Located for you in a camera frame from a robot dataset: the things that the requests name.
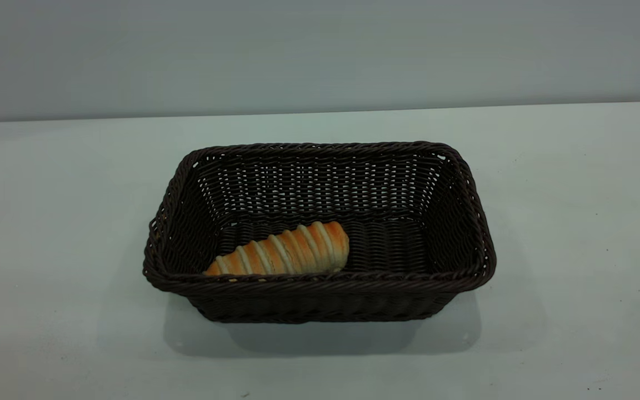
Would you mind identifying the ridged golden bread roll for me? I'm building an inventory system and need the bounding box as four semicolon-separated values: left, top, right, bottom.
203;221;351;277

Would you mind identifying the dark brown wicker basket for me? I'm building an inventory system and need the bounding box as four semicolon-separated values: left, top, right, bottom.
142;141;497;324

